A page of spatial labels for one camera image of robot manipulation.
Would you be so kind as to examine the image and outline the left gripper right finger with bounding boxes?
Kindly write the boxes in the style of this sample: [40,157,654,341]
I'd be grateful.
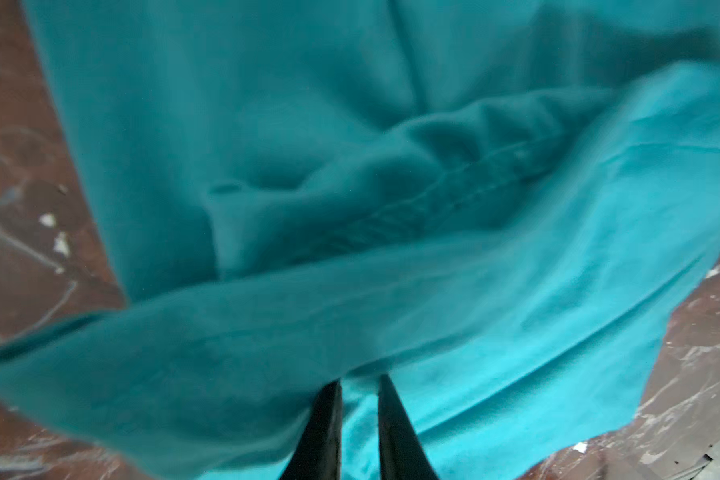
[378,375,438,480]

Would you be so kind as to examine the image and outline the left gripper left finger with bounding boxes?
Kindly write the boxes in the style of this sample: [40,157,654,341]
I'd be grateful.
[279,380,343,480]

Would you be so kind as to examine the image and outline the teal printed t-shirt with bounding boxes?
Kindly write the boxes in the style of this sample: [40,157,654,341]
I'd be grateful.
[0,1,720,479]

